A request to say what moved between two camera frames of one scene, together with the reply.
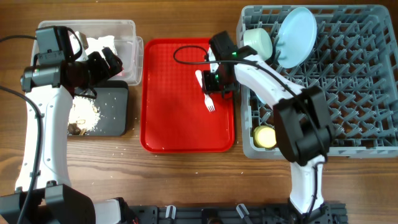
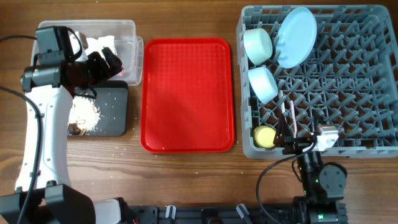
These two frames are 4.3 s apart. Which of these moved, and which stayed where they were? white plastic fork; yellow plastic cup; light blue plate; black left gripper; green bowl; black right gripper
Moved: white plastic fork; black right gripper
Stayed: green bowl; yellow plastic cup; black left gripper; light blue plate
